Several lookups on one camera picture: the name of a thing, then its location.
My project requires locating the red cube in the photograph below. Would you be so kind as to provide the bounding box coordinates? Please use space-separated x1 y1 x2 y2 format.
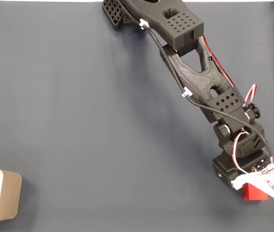
243 182 270 202

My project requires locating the tan box with white rim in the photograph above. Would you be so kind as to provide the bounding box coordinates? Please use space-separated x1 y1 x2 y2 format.
0 168 23 223

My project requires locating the white gripper servo cable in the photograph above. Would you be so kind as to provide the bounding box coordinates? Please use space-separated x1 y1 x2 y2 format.
232 130 251 175

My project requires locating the black camera cable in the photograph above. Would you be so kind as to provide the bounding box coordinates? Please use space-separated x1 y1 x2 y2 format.
140 23 274 165

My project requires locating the white cable clip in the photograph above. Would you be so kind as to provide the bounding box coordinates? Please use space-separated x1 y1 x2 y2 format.
138 18 150 30
181 87 193 98

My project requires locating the red white black servo cable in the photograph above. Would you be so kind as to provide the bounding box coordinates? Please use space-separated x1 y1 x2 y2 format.
200 35 259 108

